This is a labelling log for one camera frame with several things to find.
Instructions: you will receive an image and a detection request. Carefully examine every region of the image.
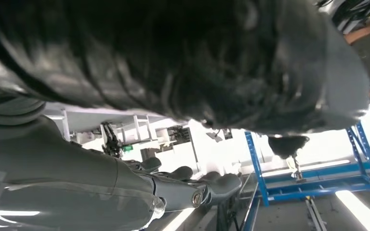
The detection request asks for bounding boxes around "blue metal shelf rack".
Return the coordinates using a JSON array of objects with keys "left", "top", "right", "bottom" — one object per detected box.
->
[{"left": 240, "top": 122, "right": 370, "bottom": 231}]

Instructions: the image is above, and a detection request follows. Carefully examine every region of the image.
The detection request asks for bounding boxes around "white frame structure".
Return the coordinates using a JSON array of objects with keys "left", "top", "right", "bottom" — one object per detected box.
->
[{"left": 44, "top": 108, "right": 205, "bottom": 173}]

